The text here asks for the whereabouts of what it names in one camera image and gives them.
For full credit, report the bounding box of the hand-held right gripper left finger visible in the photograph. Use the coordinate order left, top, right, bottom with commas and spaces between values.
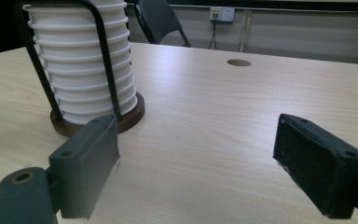
48, 113, 121, 220

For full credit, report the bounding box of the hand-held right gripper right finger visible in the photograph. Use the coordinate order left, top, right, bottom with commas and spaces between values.
272, 113, 358, 220

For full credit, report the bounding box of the black wire cup holder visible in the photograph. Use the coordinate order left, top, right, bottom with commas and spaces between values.
13, 0, 146, 138

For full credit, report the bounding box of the stack of white paper cups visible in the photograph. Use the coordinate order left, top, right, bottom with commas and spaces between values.
22, 0, 138, 126

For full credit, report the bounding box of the black folding chair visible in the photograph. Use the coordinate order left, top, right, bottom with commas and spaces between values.
133, 0, 192, 49

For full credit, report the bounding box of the round table cable hole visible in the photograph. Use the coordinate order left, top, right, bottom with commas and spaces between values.
227, 58, 252, 67

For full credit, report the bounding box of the pale wall conduit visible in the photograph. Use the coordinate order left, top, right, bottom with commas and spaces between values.
238, 9, 254, 53

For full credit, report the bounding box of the black wall power cable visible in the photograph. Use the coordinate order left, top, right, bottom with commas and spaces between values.
208, 13, 219, 50

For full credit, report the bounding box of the white wall socket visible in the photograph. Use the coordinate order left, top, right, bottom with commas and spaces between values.
209, 7, 236, 22

